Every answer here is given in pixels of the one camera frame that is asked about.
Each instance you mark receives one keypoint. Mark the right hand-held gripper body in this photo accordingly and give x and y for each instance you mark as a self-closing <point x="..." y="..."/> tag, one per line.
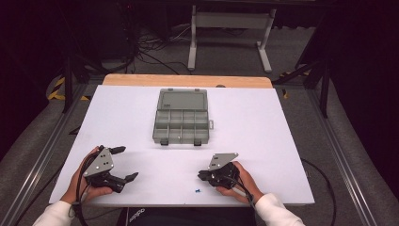
<point x="224" y="172"/>

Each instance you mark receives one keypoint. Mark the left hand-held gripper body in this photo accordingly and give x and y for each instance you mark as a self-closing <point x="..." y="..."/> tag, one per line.
<point x="99" y="163"/>

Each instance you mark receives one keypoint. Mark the blue push pin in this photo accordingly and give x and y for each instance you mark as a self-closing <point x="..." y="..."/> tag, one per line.
<point x="197" y="190"/>

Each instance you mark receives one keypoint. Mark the grey transparent compartment box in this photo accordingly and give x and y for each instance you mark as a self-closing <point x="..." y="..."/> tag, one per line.
<point x="182" y="125"/>

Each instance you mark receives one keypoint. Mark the person's right hand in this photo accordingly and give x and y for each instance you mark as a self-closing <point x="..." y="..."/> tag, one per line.
<point x="247" y="185"/>

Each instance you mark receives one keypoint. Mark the person's left hand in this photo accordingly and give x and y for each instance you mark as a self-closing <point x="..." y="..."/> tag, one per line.
<point x="70" y="188"/>

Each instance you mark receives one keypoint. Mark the white table sheet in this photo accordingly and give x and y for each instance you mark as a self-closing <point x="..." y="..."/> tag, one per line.
<point x="125" y="125"/>

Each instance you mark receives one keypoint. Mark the person's dark pants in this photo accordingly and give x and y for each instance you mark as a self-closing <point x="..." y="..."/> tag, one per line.
<point x="194" y="217"/>

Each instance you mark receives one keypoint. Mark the black tripod stand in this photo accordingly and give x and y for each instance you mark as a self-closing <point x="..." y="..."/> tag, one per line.
<point x="324" y="91"/>
<point x="67" y="84"/>

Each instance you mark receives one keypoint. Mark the yellow black floor tape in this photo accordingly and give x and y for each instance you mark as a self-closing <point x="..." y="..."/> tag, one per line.
<point x="56" y="91"/>

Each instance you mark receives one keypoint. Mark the wooden table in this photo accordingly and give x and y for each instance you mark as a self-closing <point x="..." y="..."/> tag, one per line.
<point x="188" y="80"/>

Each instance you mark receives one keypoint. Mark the white metal stand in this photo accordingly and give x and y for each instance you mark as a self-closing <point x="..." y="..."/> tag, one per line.
<point x="232" y="20"/>

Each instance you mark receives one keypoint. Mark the aluminium floor rail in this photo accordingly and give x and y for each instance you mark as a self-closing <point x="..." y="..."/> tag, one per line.
<point x="342" y="157"/>
<point x="37" y="163"/>

